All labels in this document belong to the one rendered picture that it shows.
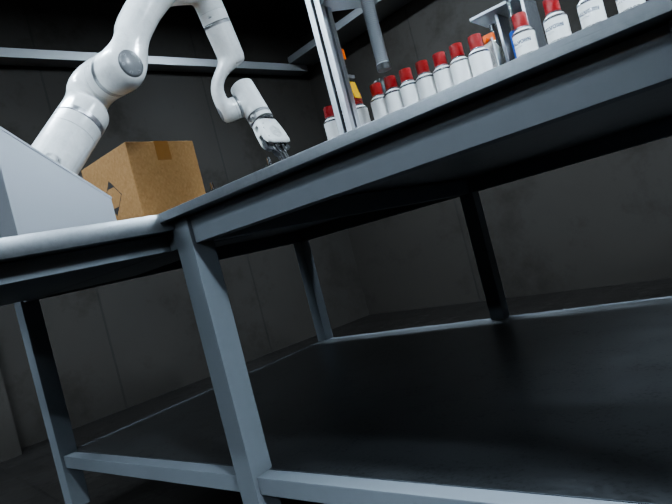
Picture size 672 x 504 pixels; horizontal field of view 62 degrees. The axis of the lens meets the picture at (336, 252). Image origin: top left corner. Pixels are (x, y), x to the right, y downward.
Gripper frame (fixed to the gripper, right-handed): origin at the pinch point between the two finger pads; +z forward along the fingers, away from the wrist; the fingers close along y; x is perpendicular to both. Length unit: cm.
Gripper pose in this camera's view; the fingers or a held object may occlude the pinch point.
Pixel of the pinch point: (284, 158)
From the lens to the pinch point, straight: 188.7
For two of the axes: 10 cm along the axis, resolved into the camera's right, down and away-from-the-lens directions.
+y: 6.2, -1.7, 7.6
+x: -6.0, 5.2, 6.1
